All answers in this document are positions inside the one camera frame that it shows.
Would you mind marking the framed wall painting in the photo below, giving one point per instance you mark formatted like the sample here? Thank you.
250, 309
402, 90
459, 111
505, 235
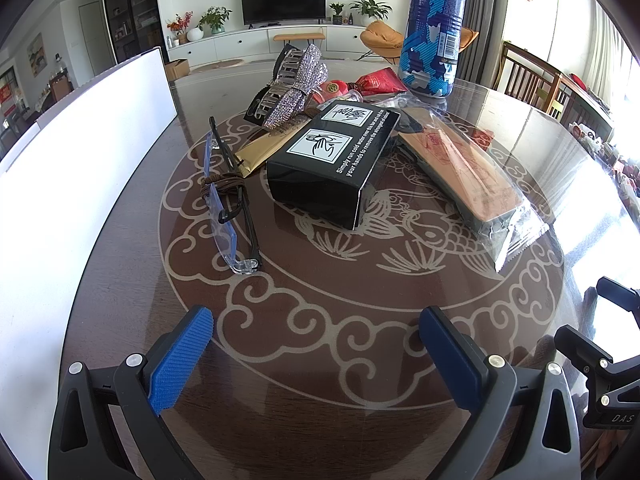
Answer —
36, 54

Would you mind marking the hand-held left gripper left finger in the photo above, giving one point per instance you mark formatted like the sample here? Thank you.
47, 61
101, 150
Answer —
180, 355

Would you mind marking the round low wooden table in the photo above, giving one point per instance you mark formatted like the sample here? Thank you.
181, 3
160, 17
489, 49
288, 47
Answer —
215, 65

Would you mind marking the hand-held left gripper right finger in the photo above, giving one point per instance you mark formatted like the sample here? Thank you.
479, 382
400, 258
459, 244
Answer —
450, 355

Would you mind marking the wooden slatted chair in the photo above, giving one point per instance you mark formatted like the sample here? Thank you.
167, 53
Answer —
530, 77
582, 100

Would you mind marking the cluttered side table items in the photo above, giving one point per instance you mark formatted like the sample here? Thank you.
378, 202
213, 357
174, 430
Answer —
610, 155

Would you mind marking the cardboard box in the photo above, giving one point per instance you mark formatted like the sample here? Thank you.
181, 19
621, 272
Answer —
177, 69

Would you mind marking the white round vase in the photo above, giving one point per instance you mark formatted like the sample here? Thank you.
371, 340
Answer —
195, 34

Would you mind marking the red foil packet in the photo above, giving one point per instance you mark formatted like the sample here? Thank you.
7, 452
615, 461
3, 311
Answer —
380, 80

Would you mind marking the gold foil packet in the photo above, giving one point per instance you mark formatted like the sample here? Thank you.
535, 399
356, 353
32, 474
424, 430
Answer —
260, 152

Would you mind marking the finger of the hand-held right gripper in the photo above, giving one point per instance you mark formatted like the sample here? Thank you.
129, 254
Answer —
580, 347
622, 296

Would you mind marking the black printed box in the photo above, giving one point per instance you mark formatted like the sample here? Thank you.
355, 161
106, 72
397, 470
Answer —
320, 180

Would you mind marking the glitter bow hair claw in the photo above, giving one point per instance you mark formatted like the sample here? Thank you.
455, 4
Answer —
300, 80

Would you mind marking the dark display cabinet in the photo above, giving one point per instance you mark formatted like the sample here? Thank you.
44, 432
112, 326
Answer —
132, 10

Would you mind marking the red flower arrangement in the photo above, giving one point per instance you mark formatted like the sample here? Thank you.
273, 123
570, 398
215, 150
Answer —
179, 25

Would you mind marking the grey curtain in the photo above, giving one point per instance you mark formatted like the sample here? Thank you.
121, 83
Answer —
482, 15

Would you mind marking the clear glasses black arms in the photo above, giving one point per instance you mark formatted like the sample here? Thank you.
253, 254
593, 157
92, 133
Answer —
225, 230

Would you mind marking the blue camouflage bottle white cap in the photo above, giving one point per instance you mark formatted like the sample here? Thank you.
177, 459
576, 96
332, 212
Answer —
430, 35

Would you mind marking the small potted plant dark pot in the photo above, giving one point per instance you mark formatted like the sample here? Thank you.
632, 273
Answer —
337, 12

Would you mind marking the large leafy potted plant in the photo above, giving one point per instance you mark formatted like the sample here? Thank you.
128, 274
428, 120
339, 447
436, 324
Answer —
370, 7

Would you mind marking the orange lounge chair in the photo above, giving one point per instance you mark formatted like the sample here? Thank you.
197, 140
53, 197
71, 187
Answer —
380, 37

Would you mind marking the wooden bench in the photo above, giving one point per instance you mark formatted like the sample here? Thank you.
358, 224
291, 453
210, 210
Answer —
299, 36

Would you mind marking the tan phone case clear package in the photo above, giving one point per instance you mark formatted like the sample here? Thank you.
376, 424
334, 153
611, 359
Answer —
465, 170

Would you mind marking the red round candy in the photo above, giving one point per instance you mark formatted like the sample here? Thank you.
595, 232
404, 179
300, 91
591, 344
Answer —
334, 89

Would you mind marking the black television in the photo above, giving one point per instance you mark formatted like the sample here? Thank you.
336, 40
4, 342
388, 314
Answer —
282, 4

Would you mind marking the white television cabinet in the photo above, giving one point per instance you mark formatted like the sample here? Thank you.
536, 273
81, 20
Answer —
225, 47

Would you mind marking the dark patterned glass desktop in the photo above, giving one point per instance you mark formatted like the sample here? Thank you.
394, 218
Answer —
350, 285

